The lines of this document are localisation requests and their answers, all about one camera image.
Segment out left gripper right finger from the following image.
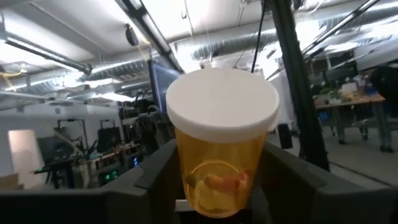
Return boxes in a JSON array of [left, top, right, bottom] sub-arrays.
[[251, 141, 398, 224]]

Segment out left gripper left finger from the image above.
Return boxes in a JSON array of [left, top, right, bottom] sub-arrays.
[[0, 139, 184, 224]]

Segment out large orange pill bottle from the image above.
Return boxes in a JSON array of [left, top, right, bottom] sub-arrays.
[[165, 67, 280, 218]]

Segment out cluttered workbench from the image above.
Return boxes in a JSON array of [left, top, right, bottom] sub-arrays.
[[33, 141, 141, 189]]

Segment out wooden desk grey legs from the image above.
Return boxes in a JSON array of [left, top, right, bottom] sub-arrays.
[[313, 91, 398, 154]]

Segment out blue panel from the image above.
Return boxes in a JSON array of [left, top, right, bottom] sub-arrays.
[[147, 60, 183, 113]]

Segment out grey ceiling pipe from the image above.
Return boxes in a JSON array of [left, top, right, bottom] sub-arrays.
[[3, 36, 93, 76]]

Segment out black hanging spotlight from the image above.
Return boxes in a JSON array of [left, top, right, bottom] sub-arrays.
[[125, 23, 140, 47]]

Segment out LED light bar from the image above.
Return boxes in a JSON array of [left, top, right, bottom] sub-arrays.
[[113, 0, 186, 75]]

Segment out black aluminium table frame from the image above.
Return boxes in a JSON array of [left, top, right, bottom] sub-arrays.
[[269, 0, 331, 172]]

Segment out black hanging cable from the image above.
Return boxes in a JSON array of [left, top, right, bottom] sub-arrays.
[[250, 0, 269, 74]]

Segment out silver ventilation duct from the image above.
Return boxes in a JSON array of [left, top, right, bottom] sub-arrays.
[[77, 27, 280, 82]]

